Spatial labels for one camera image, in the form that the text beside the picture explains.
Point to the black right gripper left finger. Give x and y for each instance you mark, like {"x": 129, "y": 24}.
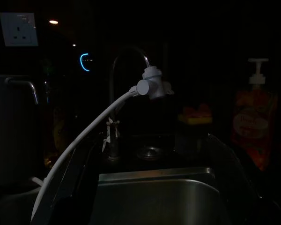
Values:
{"x": 68, "y": 199}

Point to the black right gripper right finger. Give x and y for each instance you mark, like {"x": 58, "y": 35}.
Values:
{"x": 238, "y": 199}

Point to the chrome gooseneck faucet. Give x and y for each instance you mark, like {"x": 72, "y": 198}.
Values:
{"x": 113, "y": 150}

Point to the white knotted tie strip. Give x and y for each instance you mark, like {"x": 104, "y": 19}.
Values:
{"x": 111, "y": 133}

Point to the orange soap pump bottle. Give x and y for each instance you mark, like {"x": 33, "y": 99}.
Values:
{"x": 255, "y": 122}

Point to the stainless steel sink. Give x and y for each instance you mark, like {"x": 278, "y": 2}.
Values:
{"x": 154, "y": 199}

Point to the grey water filter jug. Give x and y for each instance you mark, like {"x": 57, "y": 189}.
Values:
{"x": 14, "y": 129}

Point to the yellow and red sponge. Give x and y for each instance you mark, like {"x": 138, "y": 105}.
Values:
{"x": 196, "y": 117}

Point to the round chrome counter fitting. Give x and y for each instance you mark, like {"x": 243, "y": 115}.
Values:
{"x": 150, "y": 153}

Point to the white faucet diverter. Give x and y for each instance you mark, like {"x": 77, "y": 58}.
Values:
{"x": 154, "y": 84}

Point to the white wall socket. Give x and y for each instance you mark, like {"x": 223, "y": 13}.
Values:
{"x": 18, "y": 29}

